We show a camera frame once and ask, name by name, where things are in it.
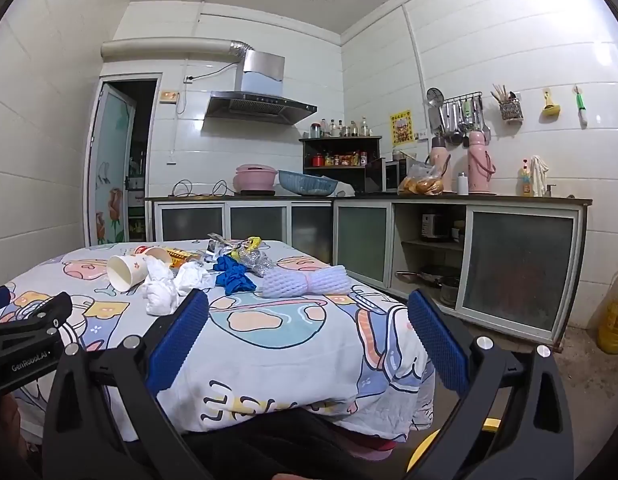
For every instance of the white plastic bag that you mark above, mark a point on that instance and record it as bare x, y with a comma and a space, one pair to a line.
345, 190

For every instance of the yellow red snack wrapper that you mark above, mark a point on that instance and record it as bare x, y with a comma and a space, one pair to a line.
181, 256

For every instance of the large cooking oil bottle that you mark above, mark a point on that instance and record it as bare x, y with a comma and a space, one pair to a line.
614, 320

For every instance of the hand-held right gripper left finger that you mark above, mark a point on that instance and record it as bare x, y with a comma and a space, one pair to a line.
181, 342

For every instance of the steel pot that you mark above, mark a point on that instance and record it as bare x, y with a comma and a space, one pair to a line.
450, 294

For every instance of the small white tissue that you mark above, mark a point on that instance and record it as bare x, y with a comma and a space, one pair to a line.
191, 280

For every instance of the row of hanging kitchen utensils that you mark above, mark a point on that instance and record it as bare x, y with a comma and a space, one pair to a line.
456, 120

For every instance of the orange labelled wall switch box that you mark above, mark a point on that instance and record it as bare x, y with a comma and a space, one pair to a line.
169, 97

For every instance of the pink thermos left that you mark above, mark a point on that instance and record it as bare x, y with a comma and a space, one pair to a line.
440, 160

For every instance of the person's black clothing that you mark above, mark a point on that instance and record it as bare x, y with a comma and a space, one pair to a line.
289, 440

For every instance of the row of glass bottles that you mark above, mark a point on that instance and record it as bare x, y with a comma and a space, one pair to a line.
339, 129

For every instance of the dark wooden shelf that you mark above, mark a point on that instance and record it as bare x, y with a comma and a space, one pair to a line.
339, 138

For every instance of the black frying pan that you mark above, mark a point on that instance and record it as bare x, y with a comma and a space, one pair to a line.
431, 276

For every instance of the row of seasoning jars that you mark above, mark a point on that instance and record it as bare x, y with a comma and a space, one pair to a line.
339, 160

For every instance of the green hanging brush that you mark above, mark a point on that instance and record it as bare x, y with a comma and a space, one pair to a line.
582, 107

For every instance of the black microwave oven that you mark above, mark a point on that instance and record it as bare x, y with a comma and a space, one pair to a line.
376, 175

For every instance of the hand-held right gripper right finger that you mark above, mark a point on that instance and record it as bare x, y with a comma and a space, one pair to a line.
439, 347

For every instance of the wall chopstick holder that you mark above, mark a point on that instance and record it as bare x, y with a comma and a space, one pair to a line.
509, 110

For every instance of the yellow wall poster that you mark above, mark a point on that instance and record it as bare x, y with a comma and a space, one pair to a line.
401, 129

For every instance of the small white bottle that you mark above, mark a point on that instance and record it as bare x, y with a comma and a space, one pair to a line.
462, 185

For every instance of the yellow hanging brush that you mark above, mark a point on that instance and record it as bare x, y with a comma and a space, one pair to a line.
551, 108

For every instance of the white paper cup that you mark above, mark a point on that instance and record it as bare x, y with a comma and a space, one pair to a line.
121, 272

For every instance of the black induction cooker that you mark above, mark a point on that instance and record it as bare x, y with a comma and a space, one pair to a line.
254, 192

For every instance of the cartoon space printed tablecloth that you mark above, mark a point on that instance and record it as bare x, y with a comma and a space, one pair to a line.
269, 350

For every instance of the pink cooking pot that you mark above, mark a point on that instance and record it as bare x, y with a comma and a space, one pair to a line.
254, 177

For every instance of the yellow cartoon snack bag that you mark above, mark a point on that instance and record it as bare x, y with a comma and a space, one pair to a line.
250, 244

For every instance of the white exhaust duct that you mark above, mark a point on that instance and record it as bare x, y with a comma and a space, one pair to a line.
164, 47

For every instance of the blue rubber glove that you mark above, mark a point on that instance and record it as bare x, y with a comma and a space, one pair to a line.
234, 277

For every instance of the large white tissue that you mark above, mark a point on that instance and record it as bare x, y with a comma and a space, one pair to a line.
159, 295

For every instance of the steel range hood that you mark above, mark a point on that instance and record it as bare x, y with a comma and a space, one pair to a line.
259, 107

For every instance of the clear bag of bread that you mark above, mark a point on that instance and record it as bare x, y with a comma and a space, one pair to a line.
421, 184

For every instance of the silver foil wrapper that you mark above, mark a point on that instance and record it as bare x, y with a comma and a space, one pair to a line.
216, 244

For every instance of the white hanging cloth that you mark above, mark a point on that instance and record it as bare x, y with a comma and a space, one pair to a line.
539, 175

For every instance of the white foam fruit net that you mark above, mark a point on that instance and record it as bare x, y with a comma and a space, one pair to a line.
304, 282

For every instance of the pink thermos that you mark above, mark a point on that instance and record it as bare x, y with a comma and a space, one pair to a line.
440, 160
479, 170

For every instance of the flower printed glass door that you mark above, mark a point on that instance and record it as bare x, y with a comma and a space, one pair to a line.
109, 170

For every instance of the yellow dish soap bottle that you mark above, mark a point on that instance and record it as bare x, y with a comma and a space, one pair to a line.
525, 182

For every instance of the silver mesh net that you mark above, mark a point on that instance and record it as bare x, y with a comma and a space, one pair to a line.
256, 262

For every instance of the blue plastic basket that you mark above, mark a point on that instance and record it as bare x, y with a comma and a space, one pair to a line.
306, 185

